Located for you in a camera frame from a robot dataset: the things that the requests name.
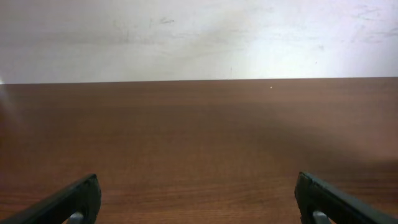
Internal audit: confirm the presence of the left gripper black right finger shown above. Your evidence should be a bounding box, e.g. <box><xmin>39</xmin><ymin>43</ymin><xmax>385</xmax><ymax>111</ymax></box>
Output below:
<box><xmin>294</xmin><ymin>172</ymin><xmax>397</xmax><ymax>224</ymax></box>

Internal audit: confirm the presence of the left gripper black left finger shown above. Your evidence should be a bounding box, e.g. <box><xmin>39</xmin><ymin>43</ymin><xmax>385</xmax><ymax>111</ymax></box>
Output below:
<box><xmin>1</xmin><ymin>174</ymin><xmax>101</xmax><ymax>224</ymax></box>

